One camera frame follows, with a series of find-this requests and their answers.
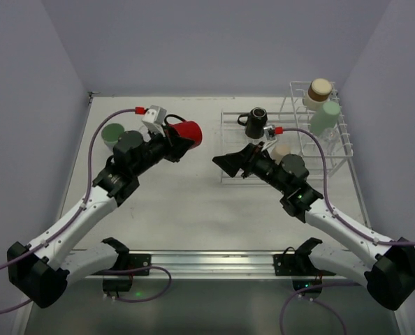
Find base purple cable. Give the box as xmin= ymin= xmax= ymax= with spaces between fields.
xmin=104 ymin=265 xmax=175 ymax=303
xmin=279 ymin=282 xmax=365 ymax=335

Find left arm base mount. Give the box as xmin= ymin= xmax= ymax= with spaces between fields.
xmin=102 ymin=237 xmax=151 ymax=271

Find red mug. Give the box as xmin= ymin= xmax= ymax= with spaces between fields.
xmin=170 ymin=121 xmax=203 ymax=149

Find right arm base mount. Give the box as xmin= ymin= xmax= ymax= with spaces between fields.
xmin=272 ymin=237 xmax=335 ymax=276

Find right black controller box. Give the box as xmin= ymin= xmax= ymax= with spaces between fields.
xmin=292 ymin=279 xmax=322 ymax=295

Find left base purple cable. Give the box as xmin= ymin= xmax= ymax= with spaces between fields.
xmin=104 ymin=265 xmax=175 ymax=303

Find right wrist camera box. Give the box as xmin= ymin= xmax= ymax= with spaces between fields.
xmin=263 ymin=124 xmax=284 ymax=150

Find black mug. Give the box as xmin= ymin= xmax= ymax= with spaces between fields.
xmin=237 ymin=107 xmax=268 ymax=140

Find beige cup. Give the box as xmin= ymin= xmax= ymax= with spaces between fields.
xmin=270 ymin=144 xmax=291 ymax=164

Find clear glass upper rack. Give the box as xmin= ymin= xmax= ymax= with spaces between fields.
xmin=316 ymin=128 xmax=340 ymax=156

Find brown and cream cup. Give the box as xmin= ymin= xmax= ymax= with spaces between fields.
xmin=303 ymin=78 xmax=333 ymax=111

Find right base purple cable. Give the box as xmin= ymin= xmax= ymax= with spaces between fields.
xmin=279 ymin=282 xmax=365 ymax=335

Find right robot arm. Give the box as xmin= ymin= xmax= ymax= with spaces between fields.
xmin=212 ymin=144 xmax=415 ymax=311

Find tall light green cup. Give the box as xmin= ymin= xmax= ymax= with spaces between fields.
xmin=310 ymin=100 xmax=341 ymax=136

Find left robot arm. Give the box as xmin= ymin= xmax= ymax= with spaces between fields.
xmin=7 ymin=121 xmax=203 ymax=308

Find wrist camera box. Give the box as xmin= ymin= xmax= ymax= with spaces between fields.
xmin=263 ymin=124 xmax=284 ymax=150
xmin=142 ymin=105 xmax=167 ymax=135

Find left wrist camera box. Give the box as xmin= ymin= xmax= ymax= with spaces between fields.
xmin=142 ymin=105 xmax=167 ymax=135

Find aluminium mounting rail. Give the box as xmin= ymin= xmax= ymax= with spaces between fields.
xmin=27 ymin=249 xmax=372 ymax=280

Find white wire dish rack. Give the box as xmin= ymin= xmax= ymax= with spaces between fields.
xmin=220 ymin=81 xmax=353 ymax=184

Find left black controller box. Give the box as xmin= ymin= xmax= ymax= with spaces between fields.
xmin=102 ymin=278 xmax=133 ymax=295

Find black controller box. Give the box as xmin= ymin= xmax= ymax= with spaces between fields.
xmin=102 ymin=278 xmax=133 ymax=295
xmin=292 ymin=279 xmax=322 ymax=295

